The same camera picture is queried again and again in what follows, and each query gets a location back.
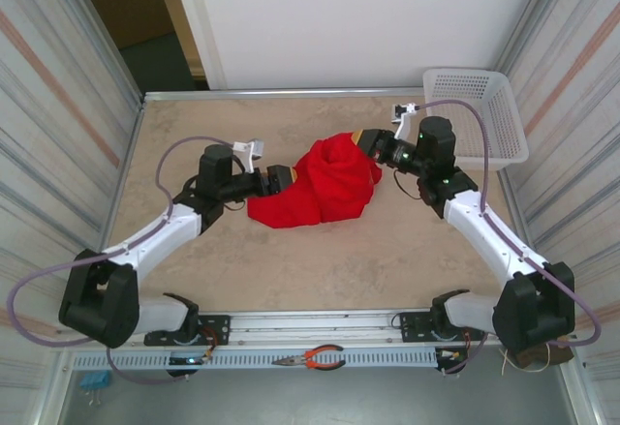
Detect red t-shirt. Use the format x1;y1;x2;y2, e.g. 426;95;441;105
246;130;384;230

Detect white plastic mesh basket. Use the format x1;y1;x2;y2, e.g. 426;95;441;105
421;67;529;170

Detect small green-lit circuit board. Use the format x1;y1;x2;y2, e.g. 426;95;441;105
168;354;214;368

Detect blue binder clips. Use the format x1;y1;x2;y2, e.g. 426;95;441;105
79;371;111;407

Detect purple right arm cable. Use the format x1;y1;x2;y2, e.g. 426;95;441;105
414;99;604;377

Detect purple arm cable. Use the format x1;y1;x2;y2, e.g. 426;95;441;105
414;99;604;377
8;135;243;386

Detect aluminium table frame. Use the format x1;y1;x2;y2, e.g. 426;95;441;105
38;0;606;425

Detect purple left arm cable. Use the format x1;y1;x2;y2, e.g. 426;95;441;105
8;135;243;386

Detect white door frame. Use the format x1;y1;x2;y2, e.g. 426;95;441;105
149;0;228;91

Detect aluminium mounting rail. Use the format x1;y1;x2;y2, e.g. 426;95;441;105
56;304;572;351

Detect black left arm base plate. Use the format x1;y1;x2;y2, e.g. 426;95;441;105
144;315;232;348

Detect orange-handled pliers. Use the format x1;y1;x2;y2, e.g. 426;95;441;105
270;344;347;372

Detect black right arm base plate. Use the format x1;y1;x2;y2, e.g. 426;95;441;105
399;311;485;347

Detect white slotted cable duct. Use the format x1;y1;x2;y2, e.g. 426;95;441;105
71;347;440;372

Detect brown cloth pouch with string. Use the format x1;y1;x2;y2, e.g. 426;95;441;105
498;332;576;374

